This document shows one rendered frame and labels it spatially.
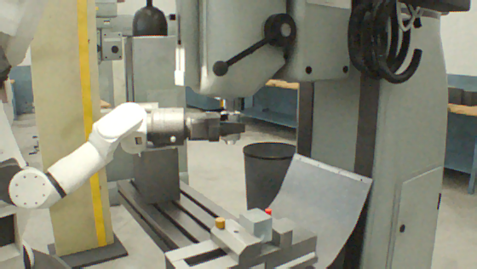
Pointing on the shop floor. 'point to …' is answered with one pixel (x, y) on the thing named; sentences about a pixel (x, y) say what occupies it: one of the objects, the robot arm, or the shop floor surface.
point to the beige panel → (71, 128)
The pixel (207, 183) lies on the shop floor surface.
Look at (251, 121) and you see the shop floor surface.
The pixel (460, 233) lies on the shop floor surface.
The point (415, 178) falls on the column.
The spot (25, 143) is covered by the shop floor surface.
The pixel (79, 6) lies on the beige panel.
